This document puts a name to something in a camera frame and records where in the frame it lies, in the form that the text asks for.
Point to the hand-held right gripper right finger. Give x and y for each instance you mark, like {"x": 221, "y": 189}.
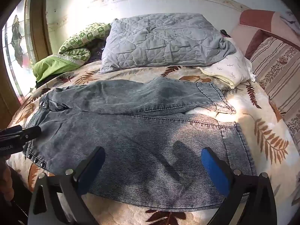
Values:
{"x": 214, "y": 168}

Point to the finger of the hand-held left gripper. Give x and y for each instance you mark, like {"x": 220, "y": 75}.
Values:
{"x": 28, "y": 134}

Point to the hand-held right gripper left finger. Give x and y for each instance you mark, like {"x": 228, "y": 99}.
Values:
{"x": 90, "y": 168}

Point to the grey denim pants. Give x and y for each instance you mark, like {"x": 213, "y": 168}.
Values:
{"x": 131, "y": 131}

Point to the person's left hand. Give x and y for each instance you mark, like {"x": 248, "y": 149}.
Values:
{"x": 5, "y": 182}

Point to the leaf-print bed blanket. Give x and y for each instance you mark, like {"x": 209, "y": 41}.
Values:
{"x": 269, "y": 133}

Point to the plain green cloth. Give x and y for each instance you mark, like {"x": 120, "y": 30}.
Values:
{"x": 52, "y": 66}

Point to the stained glass door pane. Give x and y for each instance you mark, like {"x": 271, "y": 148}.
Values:
{"x": 16, "y": 42}

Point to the white sprig-print pillow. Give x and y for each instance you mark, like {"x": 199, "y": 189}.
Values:
{"x": 232, "y": 68}

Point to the green patterned blanket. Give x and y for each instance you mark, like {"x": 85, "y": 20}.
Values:
{"x": 82, "y": 39}

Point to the striped floral cushion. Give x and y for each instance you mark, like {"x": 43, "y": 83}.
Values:
{"x": 279, "y": 75}

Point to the brown wooden door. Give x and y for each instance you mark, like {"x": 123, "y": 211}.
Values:
{"x": 39, "y": 16}

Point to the grey quilted blanket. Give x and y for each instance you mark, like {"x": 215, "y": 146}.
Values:
{"x": 161, "y": 39}

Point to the pink and maroon blanket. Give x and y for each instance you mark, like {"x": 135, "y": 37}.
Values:
{"x": 255, "y": 28}

